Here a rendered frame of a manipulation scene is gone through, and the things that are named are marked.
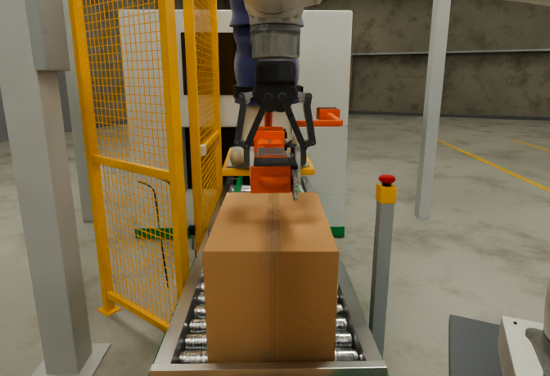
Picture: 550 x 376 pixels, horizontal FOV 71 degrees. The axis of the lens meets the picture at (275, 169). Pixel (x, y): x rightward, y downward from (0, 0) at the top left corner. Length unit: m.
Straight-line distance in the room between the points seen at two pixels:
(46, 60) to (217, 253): 1.10
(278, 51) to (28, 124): 1.43
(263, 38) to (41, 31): 1.29
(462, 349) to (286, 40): 0.91
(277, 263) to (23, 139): 1.25
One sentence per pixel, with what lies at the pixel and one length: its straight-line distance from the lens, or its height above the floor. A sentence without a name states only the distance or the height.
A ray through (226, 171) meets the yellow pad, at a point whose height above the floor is 1.16.
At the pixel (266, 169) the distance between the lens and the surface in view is 0.70.
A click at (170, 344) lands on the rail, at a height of 0.59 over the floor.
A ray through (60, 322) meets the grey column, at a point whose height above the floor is 0.31.
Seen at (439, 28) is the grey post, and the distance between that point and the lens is 4.15.
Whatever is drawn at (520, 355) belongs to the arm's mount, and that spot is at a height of 0.84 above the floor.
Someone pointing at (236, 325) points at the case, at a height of 0.70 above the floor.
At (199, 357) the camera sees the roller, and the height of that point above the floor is 0.54.
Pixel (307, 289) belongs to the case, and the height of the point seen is 0.82.
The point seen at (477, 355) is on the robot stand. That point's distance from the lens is 1.22.
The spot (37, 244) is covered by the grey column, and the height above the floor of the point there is 0.71.
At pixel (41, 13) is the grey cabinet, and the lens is 1.88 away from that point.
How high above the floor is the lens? 1.44
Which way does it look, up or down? 13 degrees down
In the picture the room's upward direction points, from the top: straight up
